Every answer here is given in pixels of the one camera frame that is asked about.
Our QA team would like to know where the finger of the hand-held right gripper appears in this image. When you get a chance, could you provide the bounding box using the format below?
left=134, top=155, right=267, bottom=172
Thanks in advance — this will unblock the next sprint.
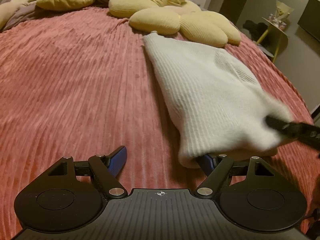
left=264, top=114, right=320, bottom=152

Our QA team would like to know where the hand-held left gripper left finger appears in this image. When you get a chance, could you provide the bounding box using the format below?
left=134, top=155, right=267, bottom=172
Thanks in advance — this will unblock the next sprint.
left=47, top=145, right=128, bottom=198

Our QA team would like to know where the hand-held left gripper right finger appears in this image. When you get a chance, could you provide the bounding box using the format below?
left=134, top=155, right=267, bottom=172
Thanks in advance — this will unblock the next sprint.
left=196, top=154, right=272, bottom=199

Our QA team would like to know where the white ribbed knit sweater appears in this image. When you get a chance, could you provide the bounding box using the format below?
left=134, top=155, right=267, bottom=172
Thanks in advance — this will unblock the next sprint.
left=143, top=30, right=295, bottom=169

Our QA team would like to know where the pink ribbed blanket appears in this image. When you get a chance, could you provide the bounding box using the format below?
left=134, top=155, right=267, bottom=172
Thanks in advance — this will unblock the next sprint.
left=0, top=6, right=320, bottom=233

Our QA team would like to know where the yellow-legged side table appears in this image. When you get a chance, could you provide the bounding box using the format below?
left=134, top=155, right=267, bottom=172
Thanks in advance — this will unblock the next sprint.
left=255, top=16, right=290, bottom=63

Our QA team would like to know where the dark cloth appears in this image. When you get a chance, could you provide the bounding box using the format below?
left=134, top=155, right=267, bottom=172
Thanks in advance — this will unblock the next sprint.
left=243, top=20, right=267, bottom=43

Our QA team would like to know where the yellow flower-shaped pillow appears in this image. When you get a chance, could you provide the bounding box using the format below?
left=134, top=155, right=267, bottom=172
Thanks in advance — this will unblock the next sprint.
left=108, top=0, right=242, bottom=48

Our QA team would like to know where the yellow oval pillow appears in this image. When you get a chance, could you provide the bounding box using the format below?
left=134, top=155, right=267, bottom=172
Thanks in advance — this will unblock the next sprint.
left=36, top=0, right=97, bottom=12

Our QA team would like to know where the cream long bunny plush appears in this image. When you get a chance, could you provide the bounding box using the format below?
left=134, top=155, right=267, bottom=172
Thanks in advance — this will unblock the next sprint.
left=0, top=0, right=34, bottom=28

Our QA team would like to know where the black wall screen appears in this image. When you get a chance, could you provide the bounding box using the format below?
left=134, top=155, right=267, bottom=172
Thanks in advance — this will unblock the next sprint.
left=297, top=0, right=320, bottom=41

